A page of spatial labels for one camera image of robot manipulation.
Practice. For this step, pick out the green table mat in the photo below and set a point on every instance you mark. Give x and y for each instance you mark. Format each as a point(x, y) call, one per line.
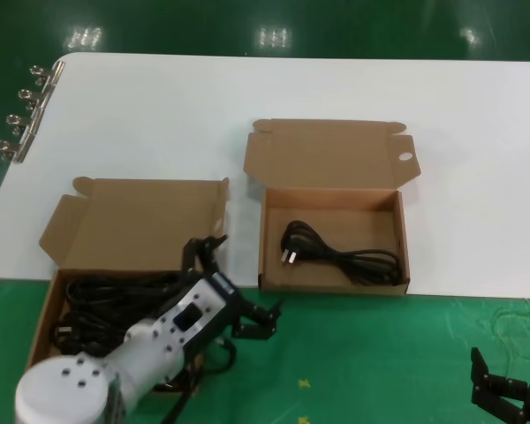
point(380, 353)

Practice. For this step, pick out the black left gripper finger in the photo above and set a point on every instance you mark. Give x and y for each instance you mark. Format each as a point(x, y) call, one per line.
point(258, 322)
point(203, 256)

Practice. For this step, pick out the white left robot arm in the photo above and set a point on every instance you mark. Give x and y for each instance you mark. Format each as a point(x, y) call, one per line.
point(70, 384)

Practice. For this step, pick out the open brown cardboard box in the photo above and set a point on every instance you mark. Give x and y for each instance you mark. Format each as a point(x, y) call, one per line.
point(327, 154)
point(137, 212)

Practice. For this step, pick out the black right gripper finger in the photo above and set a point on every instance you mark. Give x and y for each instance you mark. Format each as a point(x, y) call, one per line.
point(481, 375)

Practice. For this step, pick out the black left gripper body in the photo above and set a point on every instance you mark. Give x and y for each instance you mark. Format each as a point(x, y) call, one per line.
point(235, 314)

